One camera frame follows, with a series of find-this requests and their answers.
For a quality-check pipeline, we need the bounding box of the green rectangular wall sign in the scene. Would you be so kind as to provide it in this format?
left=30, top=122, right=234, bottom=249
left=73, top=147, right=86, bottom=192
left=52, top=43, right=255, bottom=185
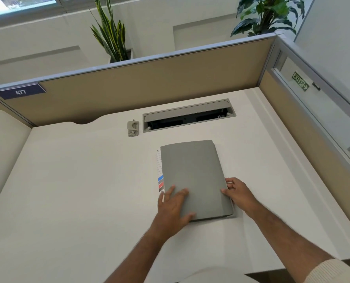
left=291, top=71, right=310, bottom=92

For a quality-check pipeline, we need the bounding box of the grey ring binder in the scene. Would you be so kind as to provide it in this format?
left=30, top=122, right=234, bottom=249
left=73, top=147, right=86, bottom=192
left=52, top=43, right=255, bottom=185
left=156, top=140, right=237, bottom=223

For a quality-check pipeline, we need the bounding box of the dark green leafy plant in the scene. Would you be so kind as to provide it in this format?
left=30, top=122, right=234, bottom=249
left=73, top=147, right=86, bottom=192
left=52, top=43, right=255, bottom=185
left=230, top=0, right=306, bottom=37

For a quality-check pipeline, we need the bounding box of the person's left hand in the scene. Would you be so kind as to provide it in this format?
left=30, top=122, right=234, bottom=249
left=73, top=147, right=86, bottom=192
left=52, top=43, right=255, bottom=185
left=151, top=185, right=197, bottom=241

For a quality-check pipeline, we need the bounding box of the beige side partition panel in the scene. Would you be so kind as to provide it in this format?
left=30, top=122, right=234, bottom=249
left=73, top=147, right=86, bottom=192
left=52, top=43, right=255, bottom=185
left=259, top=70, right=350, bottom=242

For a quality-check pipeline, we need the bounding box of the person's right forearm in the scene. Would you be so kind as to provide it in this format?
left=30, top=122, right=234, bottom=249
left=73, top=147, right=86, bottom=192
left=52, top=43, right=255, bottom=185
left=250, top=204, right=335, bottom=283

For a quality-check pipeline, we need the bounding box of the white curved desk divider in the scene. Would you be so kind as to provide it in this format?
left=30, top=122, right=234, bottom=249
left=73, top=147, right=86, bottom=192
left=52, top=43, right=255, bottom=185
left=0, top=110, right=32, bottom=221

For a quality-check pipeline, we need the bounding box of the wide beige partition panel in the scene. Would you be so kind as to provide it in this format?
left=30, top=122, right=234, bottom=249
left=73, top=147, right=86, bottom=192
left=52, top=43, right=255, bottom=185
left=0, top=32, right=277, bottom=127

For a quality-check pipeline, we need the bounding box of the green snake plant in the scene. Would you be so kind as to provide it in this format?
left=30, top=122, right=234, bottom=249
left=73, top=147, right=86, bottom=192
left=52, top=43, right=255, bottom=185
left=89, top=0, right=131, bottom=63

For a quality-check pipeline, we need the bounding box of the cream knit sweater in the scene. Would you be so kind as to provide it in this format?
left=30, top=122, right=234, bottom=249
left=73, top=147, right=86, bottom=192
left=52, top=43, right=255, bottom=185
left=178, top=259, right=350, bottom=283

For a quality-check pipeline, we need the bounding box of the blue number sign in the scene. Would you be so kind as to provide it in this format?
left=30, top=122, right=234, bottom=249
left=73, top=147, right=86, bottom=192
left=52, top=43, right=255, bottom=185
left=0, top=82, right=47, bottom=101

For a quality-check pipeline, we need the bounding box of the gray desk cable tray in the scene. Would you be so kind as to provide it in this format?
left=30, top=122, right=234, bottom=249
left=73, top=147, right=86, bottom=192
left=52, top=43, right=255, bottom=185
left=142, top=98, right=237, bottom=133

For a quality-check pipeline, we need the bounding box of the gray hole punch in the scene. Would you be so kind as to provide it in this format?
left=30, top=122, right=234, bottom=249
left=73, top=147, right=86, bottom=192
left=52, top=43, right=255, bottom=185
left=127, top=119, right=139, bottom=138

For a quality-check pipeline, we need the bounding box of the gray framed window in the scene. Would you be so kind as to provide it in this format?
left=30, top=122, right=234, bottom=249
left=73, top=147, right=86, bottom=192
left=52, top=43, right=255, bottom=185
left=0, top=0, right=68, bottom=20

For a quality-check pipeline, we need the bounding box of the gray framed glass panel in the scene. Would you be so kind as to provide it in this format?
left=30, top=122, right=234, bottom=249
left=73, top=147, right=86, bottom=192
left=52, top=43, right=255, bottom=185
left=271, top=31, right=350, bottom=177

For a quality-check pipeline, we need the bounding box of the person's right hand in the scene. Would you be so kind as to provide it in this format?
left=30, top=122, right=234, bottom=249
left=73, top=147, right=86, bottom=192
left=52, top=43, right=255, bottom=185
left=221, top=177, right=264, bottom=220

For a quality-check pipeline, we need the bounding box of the person's left forearm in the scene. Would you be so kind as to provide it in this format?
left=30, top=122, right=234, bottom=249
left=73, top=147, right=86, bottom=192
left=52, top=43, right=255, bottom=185
left=104, top=228, right=171, bottom=283

